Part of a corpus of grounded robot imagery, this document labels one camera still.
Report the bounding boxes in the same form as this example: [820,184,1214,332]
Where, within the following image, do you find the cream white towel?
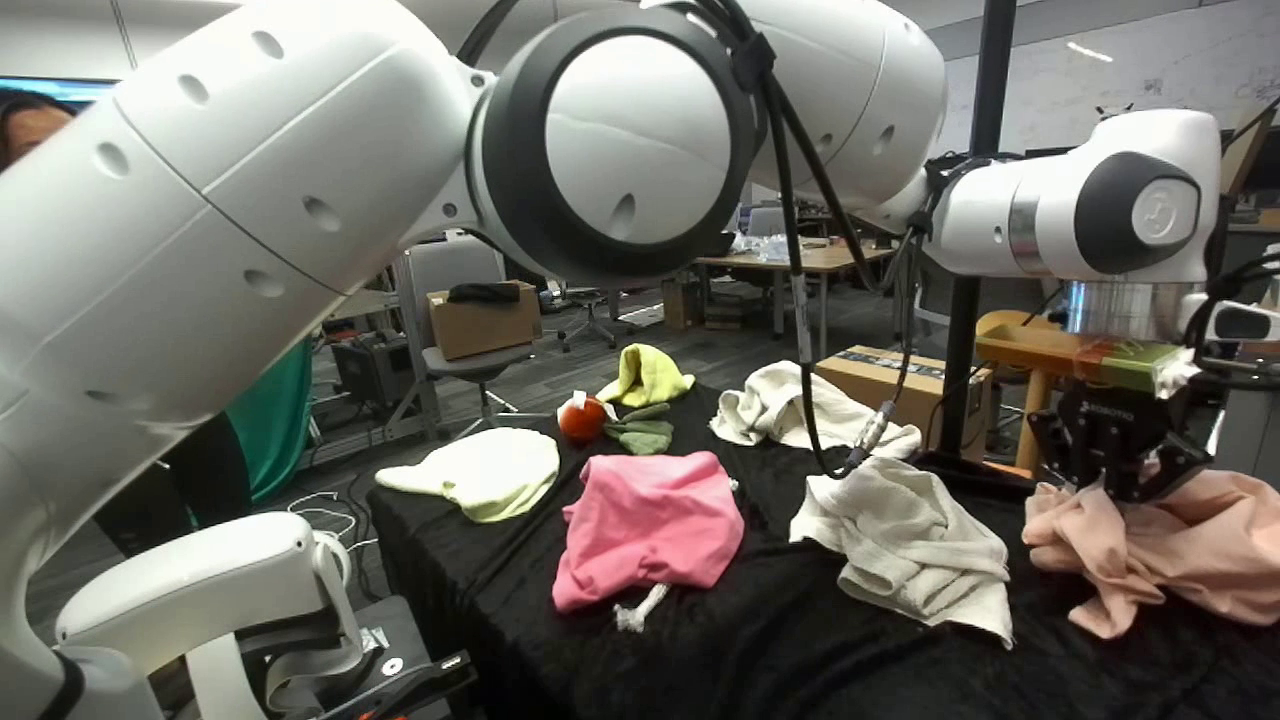
[708,357,926,463]

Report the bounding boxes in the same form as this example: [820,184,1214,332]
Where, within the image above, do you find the red toy radish green leaves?
[553,388,680,459]

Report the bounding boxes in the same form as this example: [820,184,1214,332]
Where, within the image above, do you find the small cardboard box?
[423,282,549,366]

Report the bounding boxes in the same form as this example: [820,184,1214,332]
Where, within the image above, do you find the yellow green towel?
[593,341,699,418]

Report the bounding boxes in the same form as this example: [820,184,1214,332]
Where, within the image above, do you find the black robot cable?
[688,0,926,484]

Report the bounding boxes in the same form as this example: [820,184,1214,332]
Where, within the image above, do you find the black velvet tablecloth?
[362,379,1280,720]

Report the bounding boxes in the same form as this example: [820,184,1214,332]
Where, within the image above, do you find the pale green t-shirt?
[372,424,563,528]

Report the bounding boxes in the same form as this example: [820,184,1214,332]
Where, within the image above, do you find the green cloth covered table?
[218,337,319,508]

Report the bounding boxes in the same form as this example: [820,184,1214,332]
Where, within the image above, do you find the white crumpled towel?
[782,456,1018,654]

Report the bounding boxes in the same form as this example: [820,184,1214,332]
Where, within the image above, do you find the black vertical pole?
[936,0,1022,463]

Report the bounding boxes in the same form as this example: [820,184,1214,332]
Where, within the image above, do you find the grey office chair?
[386,234,538,431]

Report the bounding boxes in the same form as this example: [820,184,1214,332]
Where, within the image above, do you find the long wooden desk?
[690,234,898,362]

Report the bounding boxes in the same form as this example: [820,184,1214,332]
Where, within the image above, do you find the pink t-shirt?
[549,450,748,621]

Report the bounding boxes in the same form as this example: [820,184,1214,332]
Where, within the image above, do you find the wooden stool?
[973,308,1086,484]

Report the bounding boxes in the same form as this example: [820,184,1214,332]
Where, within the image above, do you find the peach t-shirt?
[1018,463,1280,646]

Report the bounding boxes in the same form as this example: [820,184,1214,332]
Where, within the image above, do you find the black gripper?
[1027,388,1211,508]

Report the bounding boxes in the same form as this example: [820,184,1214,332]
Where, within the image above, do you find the large printed cardboard box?
[811,341,1001,454]

